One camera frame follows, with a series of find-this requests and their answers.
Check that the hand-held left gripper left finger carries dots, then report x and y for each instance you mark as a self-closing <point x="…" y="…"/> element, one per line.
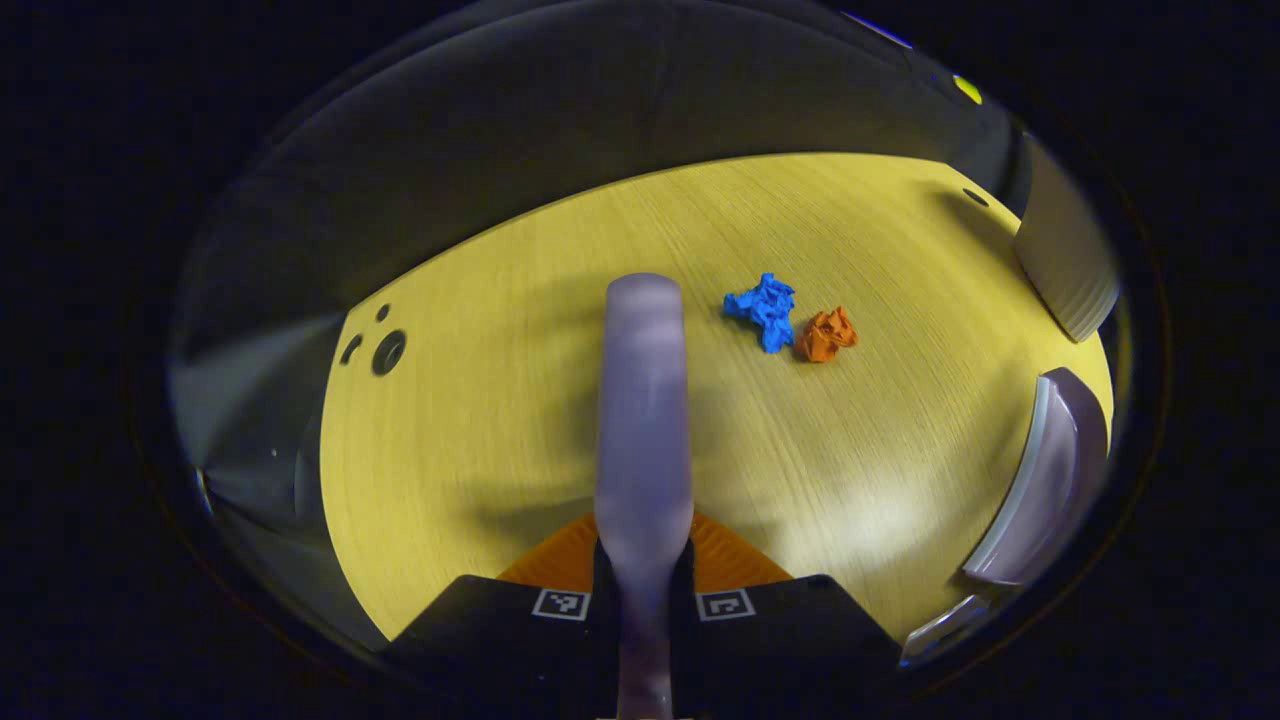
<point x="480" y="630"/>

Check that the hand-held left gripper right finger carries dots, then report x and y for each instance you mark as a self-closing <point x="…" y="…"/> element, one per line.
<point x="790" y="630"/>

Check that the orange paper ball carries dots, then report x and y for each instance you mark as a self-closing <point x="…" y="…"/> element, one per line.
<point x="825" y="335"/>

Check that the lavender plastic dustpan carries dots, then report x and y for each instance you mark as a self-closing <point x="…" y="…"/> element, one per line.
<point x="1050" y="480"/>

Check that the blue paper ball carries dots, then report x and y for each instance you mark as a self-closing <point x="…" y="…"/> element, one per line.
<point x="768" y="310"/>

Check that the white ribbed garbage bin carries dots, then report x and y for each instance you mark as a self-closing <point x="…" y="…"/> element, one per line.
<point x="1065" y="250"/>

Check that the wooden desktop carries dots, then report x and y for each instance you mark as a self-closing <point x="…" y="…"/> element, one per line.
<point x="480" y="450"/>

